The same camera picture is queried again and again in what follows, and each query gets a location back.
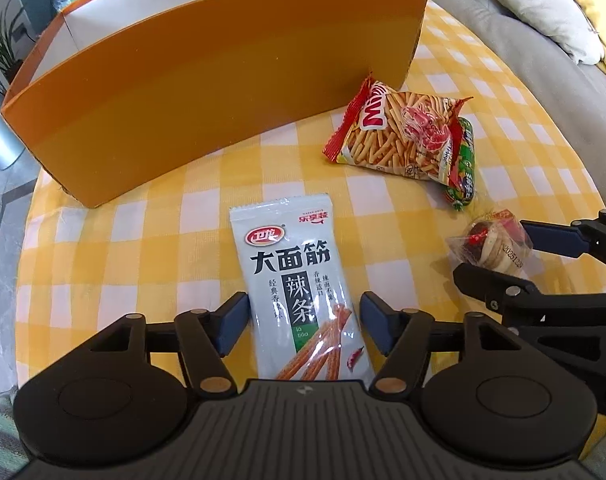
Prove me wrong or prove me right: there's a white spicy gluten strip packet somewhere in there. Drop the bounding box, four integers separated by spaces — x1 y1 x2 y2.
229 194 375 385

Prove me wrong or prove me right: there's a yellow checkered tablecloth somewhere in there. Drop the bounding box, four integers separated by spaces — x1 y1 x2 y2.
16 4 603 382

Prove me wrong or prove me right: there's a green red candy packet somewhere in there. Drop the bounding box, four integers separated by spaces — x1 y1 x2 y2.
445 117 475 210

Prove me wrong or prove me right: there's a grey sofa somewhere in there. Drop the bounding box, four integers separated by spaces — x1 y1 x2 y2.
433 0 606 204

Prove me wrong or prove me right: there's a red Mimi shrimp stick bag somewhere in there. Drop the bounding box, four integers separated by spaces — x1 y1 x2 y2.
324 76 469 188

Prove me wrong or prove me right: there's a green striped rug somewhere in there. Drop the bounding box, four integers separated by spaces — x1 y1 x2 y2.
0 387 29 479

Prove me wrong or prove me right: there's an orange storage box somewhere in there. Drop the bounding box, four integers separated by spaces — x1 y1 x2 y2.
0 0 428 208

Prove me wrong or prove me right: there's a potted green plant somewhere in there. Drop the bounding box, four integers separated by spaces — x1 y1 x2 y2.
0 0 35 84

